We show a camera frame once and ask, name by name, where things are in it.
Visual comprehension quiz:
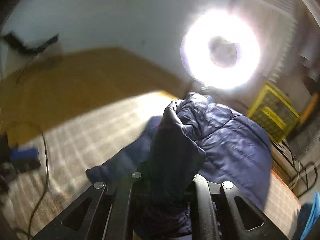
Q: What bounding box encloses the navy blue puffer jacket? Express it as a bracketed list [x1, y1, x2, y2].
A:
[86, 93, 272, 239]

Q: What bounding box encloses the plaid beige bed cover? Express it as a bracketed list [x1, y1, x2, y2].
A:
[3, 91, 174, 234]

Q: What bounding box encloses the light blue jacket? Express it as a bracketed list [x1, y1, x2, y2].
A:
[293, 192, 319, 239]

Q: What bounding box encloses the yellow green patterned box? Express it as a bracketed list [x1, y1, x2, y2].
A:
[247, 82, 300, 143]

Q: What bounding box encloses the bright ring light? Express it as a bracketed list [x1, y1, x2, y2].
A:
[181, 9, 261, 90]

